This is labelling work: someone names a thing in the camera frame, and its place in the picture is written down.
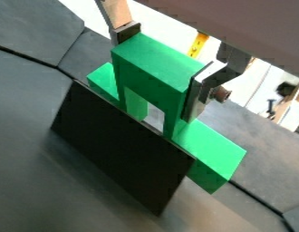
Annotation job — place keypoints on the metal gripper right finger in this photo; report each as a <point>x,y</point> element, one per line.
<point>205,84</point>

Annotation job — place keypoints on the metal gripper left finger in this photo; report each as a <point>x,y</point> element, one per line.
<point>116,13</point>

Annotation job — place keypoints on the green stepped block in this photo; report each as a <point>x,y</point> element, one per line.
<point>148,74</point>

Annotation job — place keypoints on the black angle fixture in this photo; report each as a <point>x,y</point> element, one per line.
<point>141,161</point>

